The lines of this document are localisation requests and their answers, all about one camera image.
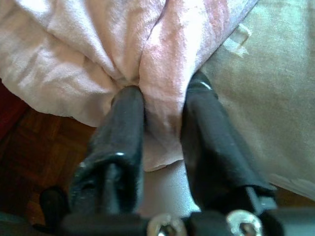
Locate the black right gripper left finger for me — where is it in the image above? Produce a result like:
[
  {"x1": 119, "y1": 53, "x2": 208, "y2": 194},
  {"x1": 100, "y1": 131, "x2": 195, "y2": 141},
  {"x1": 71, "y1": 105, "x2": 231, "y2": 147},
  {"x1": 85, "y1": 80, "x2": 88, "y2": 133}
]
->
[{"x1": 68, "y1": 86, "x2": 145, "y2": 217}]

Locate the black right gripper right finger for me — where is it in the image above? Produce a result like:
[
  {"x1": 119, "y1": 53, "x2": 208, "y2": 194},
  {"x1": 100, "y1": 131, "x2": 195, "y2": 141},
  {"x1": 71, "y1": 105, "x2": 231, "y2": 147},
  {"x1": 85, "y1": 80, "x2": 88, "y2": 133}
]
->
[{"x1": 181, "y1": 71, "x2": 276, "y2": 212}]

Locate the pink cartoon print blanket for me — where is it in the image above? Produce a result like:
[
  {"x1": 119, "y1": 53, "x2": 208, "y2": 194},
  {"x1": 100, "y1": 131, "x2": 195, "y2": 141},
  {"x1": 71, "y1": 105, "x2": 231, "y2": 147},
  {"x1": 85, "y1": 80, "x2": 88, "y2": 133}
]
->
[{"x1": 0, "y1": 0, "x2": 259, "y2": 172}]

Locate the grey floral bed sheet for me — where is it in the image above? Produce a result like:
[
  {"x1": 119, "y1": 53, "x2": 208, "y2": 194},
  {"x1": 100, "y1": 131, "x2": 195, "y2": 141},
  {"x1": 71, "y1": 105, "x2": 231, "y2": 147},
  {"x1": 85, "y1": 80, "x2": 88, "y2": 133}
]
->
[{"x1": 142, "y1": 0, "x2": 315, "y2": 217}]

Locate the robot right leg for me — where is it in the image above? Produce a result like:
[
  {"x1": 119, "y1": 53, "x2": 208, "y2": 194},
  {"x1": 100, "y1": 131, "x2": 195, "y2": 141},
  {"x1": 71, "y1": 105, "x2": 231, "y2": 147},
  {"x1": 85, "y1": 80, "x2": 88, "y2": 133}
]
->
[{"x1": 0, "y1": 188, "x2": 71, "y2": 236}]

